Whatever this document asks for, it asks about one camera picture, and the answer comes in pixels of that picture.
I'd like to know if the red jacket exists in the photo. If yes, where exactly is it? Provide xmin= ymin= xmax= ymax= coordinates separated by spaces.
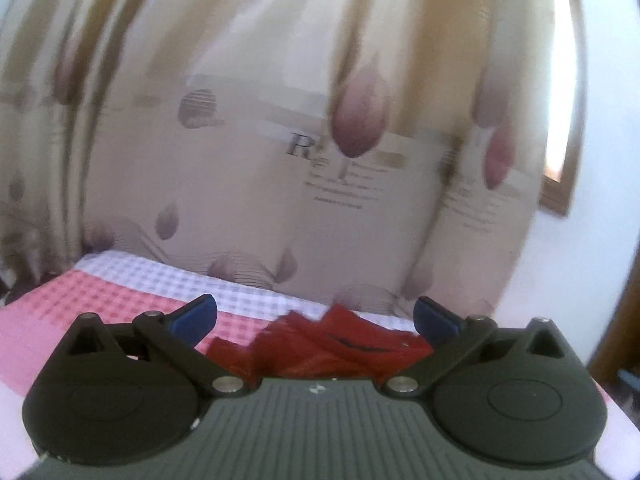
xmin=206 ymin=304 xmax=435 ymax=382

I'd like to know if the pink checked bed sheet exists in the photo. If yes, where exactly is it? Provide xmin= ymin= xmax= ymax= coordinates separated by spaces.
xmin=0 ymin=252 xmax=640 ymax=480

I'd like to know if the dark wooden cabinet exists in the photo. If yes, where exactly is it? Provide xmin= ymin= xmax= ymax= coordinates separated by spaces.
xmin=587 ymin=280 xmax=640 ymax=406

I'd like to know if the cream curtain with pink flowers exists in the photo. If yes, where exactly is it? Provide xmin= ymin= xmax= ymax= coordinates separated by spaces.
xmin=0 ymin=0 xmax=588 ymax=318

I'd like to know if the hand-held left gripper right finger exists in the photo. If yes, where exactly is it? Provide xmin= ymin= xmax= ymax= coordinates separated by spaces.
xmin=382 ymin=296 xmax=571 ymax=398

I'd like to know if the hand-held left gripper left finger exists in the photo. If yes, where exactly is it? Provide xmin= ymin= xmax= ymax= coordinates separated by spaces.
xmin=62 ymin=294 xmax=248 ymax=398

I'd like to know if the brown wooden window frame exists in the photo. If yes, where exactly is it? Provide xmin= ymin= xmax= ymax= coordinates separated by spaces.
xmin=541 ymin=172 xmax=572 ymax=217

